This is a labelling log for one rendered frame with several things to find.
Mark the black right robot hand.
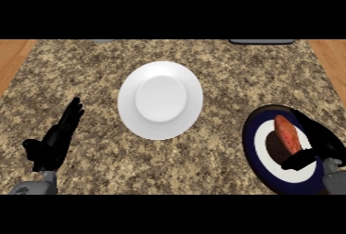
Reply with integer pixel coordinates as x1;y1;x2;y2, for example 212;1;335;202
280;108;346;172

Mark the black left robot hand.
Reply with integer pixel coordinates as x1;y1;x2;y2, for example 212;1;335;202
23;96;88;173

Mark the orange sweet potato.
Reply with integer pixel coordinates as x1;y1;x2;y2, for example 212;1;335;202
274;114;303;155

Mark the navy and white plate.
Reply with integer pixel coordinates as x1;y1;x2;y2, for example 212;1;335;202
243;104;332;196

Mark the dark grey appliance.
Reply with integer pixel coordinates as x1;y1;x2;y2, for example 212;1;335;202
228;38;298;46

